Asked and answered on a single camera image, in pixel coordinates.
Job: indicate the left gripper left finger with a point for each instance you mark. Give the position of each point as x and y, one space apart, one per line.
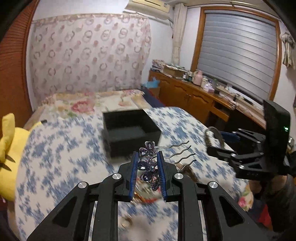
90 206

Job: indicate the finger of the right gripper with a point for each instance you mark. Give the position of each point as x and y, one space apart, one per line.
231 136
220 154

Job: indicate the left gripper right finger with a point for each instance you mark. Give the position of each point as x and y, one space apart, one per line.
205 211

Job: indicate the dark patterned bangle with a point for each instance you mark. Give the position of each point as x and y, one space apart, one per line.
212 133

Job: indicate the purple rhinestone butterfly hair comb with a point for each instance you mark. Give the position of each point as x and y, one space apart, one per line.
148 164

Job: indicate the black jewelry box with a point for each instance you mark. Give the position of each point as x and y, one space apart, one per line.
126 131

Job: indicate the wooden sideboard cabinet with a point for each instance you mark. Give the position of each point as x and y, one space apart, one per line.
208 108

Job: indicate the blue floral white cloth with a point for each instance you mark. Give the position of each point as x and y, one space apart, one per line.
64 152

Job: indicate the pink thermos jug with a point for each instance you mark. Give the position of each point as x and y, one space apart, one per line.
197 77

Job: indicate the grey window blind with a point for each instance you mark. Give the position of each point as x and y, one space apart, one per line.
240 49

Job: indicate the yellow pikachu plush toy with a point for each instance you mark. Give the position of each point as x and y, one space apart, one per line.
13 142

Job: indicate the wooden louvered wardrobe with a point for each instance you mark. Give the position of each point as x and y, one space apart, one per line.
14 38

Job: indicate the cream side curtain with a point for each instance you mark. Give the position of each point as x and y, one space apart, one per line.
180 15

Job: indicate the white air conditioner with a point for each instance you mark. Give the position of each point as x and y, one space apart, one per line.
156 8

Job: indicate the pink circle patterned curtain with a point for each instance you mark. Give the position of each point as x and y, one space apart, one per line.
88 53

